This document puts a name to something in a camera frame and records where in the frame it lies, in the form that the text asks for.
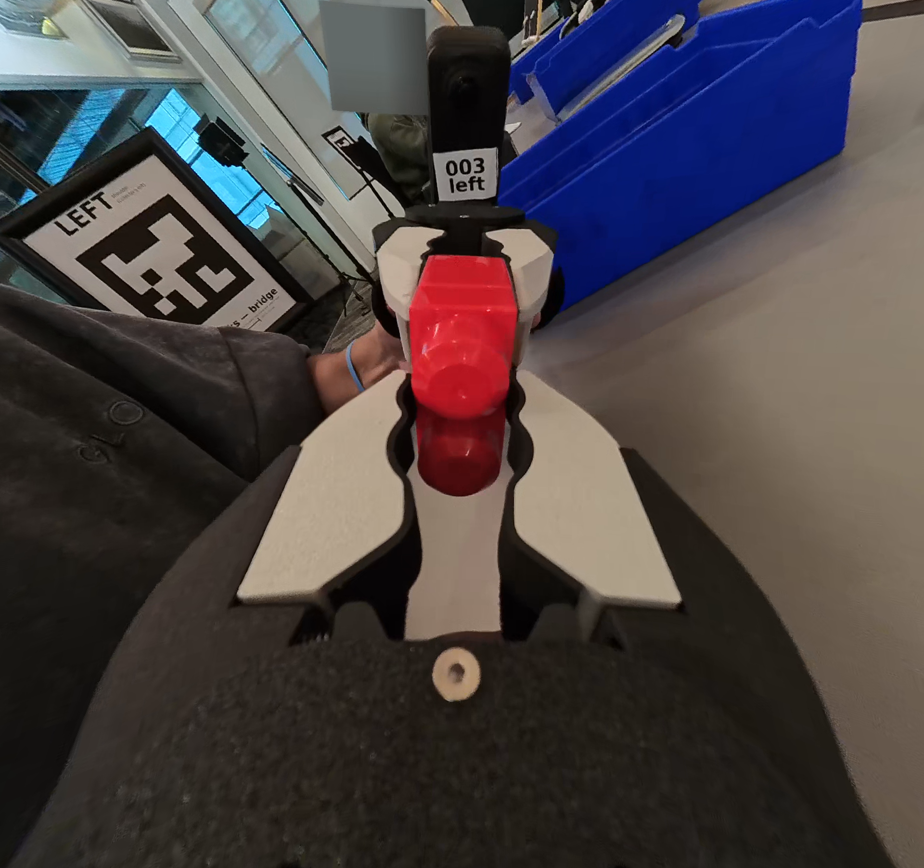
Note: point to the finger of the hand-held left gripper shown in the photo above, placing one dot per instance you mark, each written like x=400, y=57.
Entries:
x=534, y=261
x=397, y=268

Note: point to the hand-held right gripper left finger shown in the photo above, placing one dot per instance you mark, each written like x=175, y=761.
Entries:
x=332, y=507

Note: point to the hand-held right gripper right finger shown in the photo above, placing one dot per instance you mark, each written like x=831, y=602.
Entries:
x=592, y=507

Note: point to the red one-stud block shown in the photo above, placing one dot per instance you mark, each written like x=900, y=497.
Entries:
x=465, y=272

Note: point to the red two-stud block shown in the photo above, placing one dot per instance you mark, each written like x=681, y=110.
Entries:
x=462, y=377

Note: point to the blue plastic bin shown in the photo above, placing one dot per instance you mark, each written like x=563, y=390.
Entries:
x=722, y=160
x=613, y=23

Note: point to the grey desk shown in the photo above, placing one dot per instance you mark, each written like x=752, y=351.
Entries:
x=758, y=413

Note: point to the person's left hand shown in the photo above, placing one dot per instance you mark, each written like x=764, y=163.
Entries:
x=379, y=359

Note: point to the blue wristband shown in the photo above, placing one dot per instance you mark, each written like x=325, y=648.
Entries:
x=354, y=370

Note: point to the small black tag sign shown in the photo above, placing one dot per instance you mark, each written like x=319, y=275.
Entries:
x=345, y=153

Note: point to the black studio light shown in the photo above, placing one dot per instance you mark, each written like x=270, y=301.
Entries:
x=220, y=142

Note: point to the person's dark clothing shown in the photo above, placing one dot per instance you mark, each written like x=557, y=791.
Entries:
x=108, y=521

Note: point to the white ceiling vent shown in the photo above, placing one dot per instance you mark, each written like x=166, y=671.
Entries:
x=126, y=23

